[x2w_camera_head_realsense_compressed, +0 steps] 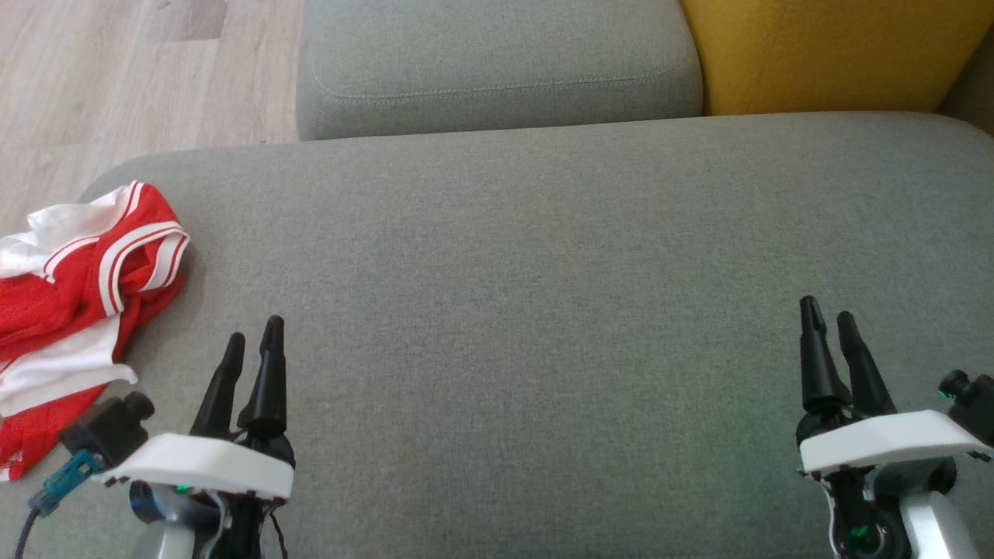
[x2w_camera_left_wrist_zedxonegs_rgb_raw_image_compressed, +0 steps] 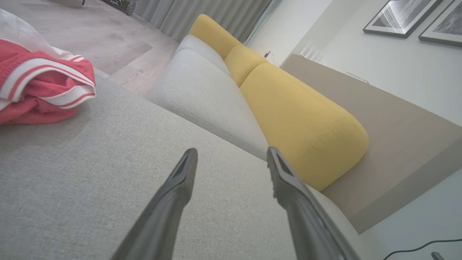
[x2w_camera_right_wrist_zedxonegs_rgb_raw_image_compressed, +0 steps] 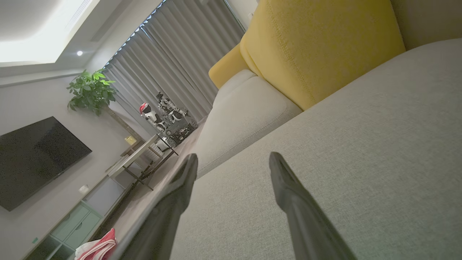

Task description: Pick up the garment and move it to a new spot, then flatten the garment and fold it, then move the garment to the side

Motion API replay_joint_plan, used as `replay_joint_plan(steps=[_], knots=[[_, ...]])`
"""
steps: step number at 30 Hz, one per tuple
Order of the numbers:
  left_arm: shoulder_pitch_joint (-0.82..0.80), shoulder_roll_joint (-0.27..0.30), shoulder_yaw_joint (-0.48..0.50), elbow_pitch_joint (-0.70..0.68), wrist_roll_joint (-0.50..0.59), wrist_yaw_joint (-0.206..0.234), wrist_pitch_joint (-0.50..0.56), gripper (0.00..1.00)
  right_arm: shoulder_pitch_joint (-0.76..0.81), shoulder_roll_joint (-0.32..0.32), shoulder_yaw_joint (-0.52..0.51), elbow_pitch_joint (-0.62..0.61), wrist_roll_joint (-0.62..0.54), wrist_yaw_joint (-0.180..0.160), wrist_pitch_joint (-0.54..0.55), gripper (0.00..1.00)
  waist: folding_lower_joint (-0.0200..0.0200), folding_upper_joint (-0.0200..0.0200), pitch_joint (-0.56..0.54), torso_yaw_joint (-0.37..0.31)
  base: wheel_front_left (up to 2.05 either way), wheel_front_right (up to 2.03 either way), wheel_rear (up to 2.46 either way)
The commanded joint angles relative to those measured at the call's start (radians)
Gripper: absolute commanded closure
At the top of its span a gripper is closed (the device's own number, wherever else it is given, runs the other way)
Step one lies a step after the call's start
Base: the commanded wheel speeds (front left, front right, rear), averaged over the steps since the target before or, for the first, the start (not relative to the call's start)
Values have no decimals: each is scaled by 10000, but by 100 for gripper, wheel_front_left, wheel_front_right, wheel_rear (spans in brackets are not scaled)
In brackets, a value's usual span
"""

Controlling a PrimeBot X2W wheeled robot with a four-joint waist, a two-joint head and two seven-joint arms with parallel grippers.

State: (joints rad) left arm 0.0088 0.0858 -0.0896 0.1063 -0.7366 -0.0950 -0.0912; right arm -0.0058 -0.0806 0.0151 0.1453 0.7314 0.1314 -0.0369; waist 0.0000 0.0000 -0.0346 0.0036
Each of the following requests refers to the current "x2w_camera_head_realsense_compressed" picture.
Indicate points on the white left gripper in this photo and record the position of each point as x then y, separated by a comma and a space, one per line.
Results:
202, 466

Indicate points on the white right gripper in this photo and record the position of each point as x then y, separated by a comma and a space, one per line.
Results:
885, 442

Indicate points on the red Bulls 23 jersey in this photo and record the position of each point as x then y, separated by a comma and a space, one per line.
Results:
144, 256

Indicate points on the red shorts white stripe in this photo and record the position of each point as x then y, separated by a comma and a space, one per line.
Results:
35, 439

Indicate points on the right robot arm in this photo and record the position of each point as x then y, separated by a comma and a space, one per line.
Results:
932, 528

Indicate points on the large grey sofa chaise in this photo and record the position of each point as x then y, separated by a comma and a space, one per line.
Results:
543, 310

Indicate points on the yellow sofa back cushion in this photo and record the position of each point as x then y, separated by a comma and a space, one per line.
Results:
823, 54

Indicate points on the grey sofa seat cushion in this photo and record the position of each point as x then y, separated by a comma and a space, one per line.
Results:
497, 62

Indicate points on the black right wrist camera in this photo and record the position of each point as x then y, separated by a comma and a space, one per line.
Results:
974, 404

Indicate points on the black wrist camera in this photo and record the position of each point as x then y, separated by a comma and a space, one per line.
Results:
109, 427
974, 404

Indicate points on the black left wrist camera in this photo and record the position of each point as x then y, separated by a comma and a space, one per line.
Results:
109, 427

